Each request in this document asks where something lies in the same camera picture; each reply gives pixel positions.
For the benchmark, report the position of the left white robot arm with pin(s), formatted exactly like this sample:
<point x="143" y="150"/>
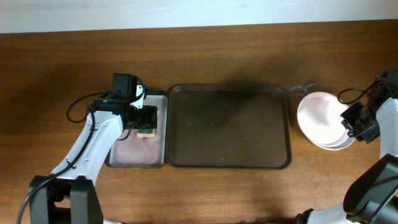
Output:
<point x="68" y="194"/>

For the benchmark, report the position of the orange green sponge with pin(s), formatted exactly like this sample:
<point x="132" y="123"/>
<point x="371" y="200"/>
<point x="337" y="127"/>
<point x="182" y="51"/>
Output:
<point x="146" y="133"/>

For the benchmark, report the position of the large dark brown tray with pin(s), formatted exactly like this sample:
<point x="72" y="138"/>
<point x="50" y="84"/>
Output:
<point x="228" y="126"/>

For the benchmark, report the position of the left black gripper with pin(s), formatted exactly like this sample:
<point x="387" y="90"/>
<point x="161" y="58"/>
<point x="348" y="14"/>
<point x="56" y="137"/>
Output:
<point x="150" y="117"/>

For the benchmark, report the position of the white plate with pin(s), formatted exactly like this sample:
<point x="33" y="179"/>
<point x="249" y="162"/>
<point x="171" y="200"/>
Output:
<point x="335" y="146"/>

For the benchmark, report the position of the small metal tray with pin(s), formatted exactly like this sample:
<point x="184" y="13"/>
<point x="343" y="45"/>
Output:
<point x="135" y="152"/>

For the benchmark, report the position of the pink plate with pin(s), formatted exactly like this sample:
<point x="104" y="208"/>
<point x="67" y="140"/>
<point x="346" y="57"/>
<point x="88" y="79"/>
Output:
<point x="319" y="118"/>

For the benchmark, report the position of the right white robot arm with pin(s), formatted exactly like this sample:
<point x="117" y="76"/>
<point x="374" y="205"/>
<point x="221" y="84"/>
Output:
<point x="371" y="198"/>

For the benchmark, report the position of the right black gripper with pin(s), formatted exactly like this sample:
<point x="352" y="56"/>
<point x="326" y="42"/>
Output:
<point x="367" y="136"/>

